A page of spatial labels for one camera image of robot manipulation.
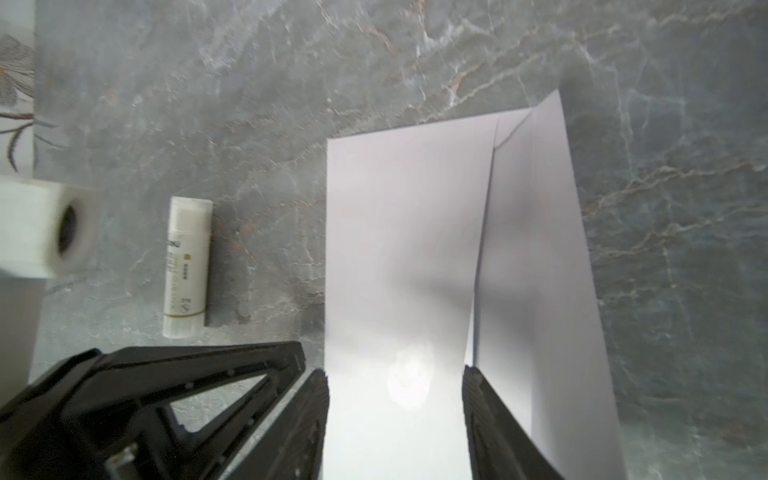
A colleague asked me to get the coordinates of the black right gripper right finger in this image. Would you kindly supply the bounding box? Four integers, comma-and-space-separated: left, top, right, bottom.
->
462, 366, 563, 480

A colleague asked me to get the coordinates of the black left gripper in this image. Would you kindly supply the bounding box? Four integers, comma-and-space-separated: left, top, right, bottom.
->
1, 341, 306, 479

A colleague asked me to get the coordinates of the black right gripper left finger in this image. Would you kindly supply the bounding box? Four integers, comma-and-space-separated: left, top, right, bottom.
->
230, 369, 330, 480

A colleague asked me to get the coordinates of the grey paper envelope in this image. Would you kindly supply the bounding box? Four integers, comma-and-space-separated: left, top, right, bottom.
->
323, 92, 627, 479

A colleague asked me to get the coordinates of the white glue stick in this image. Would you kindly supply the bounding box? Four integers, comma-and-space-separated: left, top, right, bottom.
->
162, 196, 213, 339

